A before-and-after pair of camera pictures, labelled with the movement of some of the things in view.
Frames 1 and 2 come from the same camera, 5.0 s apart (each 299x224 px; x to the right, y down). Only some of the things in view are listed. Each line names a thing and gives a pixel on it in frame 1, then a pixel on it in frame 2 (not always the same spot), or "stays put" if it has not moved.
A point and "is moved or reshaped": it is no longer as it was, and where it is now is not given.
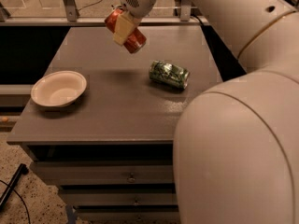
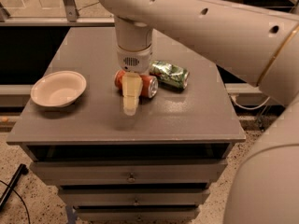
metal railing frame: [69, 15] stays put
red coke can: [136, 40] is moved or reshaped
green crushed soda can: [168, 74] stays put
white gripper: [135, 4] → [135, 62]
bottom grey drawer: [127, 215] stays put
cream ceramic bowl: [58, 89] stays put
